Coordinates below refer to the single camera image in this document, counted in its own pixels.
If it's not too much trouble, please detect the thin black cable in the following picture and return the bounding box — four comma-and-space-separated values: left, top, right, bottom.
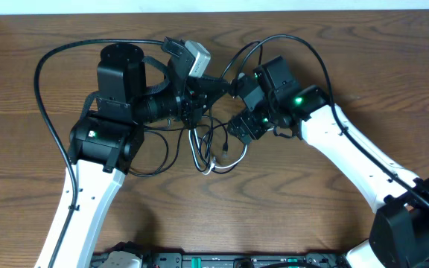
128, 118, 215, 177

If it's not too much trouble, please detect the white USB cable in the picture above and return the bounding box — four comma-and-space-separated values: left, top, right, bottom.
188, 128, 248, 176

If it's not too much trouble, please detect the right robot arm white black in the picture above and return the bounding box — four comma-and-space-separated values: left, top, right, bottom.
228, 57, 429, 267

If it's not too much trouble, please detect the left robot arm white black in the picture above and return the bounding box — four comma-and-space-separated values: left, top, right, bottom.
36, 38, 229, 267

